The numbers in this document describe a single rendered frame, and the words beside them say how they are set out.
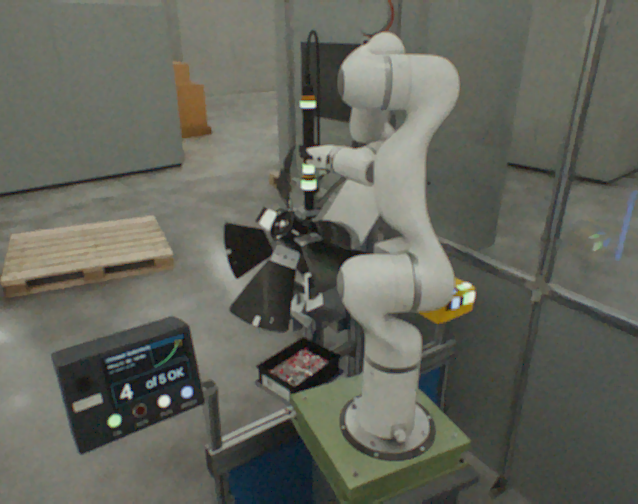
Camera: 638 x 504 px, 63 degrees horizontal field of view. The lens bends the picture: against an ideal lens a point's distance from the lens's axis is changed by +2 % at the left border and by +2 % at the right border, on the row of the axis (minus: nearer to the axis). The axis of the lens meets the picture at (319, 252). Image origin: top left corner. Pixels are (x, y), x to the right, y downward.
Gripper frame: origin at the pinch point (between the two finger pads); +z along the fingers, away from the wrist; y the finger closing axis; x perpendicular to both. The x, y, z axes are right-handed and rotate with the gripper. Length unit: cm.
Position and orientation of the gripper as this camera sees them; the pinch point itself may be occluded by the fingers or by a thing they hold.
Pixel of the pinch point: (309, 149)
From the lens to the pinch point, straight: 163.7
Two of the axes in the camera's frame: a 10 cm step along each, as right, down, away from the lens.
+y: 8.2, -2.3, 5.2
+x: 0.0, -9.1, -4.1
